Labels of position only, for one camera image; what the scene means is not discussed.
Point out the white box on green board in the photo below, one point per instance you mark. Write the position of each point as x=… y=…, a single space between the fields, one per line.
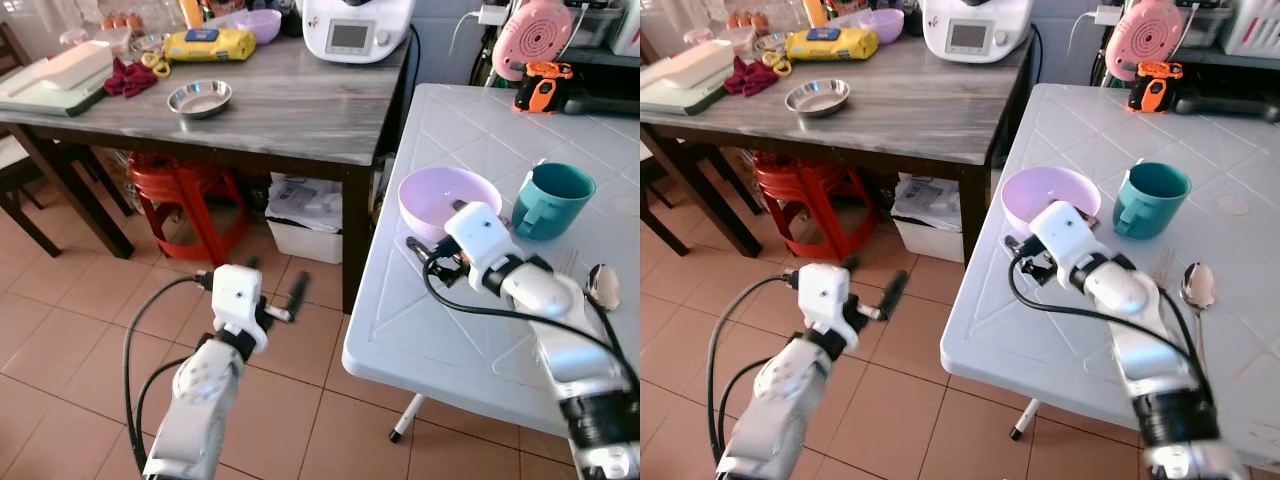
x=55 y=75
x=680 y=75

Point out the teal plastic mug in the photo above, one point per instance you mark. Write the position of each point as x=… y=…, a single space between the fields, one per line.
x=555 y=205
x=1155 y=205

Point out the pink plastic bowl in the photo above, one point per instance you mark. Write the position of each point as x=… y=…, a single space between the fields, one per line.
x=435 y=195
x=1035 y=188

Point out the purple plastic bowl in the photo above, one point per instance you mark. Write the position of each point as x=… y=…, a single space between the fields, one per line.
x=260 y=26
x=883 y=26

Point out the grey marble top wooden table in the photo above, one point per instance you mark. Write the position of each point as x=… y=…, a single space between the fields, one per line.
x=920 y=115
x=290 y=110

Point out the white plastic basket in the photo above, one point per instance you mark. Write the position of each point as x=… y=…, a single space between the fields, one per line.
x=1252 y=28
x=627 y=25

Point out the white kitchen appliance with screen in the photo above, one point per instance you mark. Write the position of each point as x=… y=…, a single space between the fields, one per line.
x=970 y=35
x=350 y=35

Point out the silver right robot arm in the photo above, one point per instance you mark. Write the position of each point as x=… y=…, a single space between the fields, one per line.
x=580 y=370
x=1150 y=370

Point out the dark red cloth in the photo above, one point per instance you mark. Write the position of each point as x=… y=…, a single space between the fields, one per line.
x=750 y=77
x=130 y=78

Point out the pink round appliance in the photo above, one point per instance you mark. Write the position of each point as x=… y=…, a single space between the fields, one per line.
x=1145 y=40
x=535 y=40

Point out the steel spoon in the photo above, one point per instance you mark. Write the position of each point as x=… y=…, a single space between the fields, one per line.
x=1197 y=287
x=603 y=285

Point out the white wall charger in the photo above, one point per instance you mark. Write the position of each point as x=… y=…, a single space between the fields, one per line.
x=494 y=15
x=1108 y=16

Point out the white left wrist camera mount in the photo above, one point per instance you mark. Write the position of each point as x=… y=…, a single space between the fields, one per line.
x=238 y=298
x=825 y=295

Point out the long black flat object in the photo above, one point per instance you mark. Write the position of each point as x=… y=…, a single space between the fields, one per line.
x=605 y=104
x=1230 y=107

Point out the white plastic folding table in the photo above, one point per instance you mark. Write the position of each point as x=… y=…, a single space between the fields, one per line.
x=460 y=330
x=1010 y=340

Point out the orange and black tool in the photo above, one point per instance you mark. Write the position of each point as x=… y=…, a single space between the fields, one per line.
x=1155 y=88
x=543 y=88

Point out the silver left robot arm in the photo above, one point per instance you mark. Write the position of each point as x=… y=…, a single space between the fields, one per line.
x=200 y=400
x=785 y=400

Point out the brown eggs in tray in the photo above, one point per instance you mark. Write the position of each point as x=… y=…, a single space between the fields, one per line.
x=122 y=21
x=747 y=20

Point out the white storage box with papers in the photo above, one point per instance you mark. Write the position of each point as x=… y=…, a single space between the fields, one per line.
x=305 y=215
x=930 y=215

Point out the yellow package with blue label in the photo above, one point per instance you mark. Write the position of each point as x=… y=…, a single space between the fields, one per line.
x=835 y=45
x=215 y=47

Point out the steel fork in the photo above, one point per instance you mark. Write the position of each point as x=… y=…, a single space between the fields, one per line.
x=567 y=263
x=1163 y=268

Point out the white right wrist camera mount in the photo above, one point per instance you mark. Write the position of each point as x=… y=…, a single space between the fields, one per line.
x=1065 y=238
x=482 y=238

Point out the dark wooden chair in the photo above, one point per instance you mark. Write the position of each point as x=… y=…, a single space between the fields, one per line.
x=655 y=185
x=20 y=180

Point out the small steel bowl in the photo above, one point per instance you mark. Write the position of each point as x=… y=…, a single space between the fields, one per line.
x=818 y=98
x=200 y=99

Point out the red plastic stool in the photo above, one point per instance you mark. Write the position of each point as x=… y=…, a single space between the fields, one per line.
x=185 y=195
x=805 y=195

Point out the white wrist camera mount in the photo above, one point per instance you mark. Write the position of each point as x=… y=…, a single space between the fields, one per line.
x=825 y=295
x=238 y=298
x=1065 y=238
x=482 y=238

